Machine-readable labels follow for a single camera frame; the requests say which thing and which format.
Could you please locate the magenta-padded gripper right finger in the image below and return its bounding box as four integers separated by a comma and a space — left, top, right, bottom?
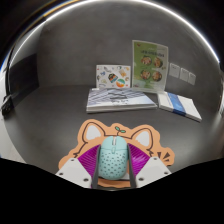
126, 143, 173, 189

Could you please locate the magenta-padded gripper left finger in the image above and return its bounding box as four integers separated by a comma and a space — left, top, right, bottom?
54, 143, 101, 190

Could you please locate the teal perforated computer mouse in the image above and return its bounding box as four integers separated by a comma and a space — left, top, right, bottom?
97, 135, 130, 181

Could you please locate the orange corgi-shaped mouse pad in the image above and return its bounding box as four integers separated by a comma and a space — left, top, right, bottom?
58, 118, 175, 189

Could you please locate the white book with blue stripe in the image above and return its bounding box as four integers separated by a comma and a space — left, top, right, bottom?
156, 90, 203, 123

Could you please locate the grey striped book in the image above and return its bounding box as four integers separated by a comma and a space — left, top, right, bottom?
85, 87, 158, 114

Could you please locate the white card with colourful stickers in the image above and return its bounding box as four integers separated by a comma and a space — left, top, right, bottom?
95, 64, 132, 89

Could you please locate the green menu sign stand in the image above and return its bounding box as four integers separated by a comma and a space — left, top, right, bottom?
131, 39, 170, 94

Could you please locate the white wall outlet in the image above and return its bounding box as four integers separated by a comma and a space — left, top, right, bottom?
179, 67, 190, 83
168, 62, 181, 79
187, 71, 197, 86

